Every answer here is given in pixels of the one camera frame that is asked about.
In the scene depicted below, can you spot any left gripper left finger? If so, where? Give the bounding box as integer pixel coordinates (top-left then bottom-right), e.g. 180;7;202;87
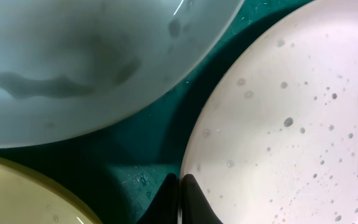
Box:
137;173;179;224

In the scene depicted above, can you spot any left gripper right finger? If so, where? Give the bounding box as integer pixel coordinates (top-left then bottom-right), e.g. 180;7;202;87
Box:
181;174;223;224

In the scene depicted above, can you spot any white plate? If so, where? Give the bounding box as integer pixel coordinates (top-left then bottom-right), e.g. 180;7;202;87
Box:
181;0;358;223

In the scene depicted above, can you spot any yellow plate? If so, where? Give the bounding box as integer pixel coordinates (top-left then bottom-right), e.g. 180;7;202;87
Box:
0;157;102;224

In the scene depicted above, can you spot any teal plastic tray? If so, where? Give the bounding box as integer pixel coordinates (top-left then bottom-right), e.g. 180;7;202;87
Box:
0;0;308;223

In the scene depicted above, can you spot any light blue plate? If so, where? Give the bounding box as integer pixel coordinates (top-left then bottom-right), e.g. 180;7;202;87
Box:
0;0;243;148

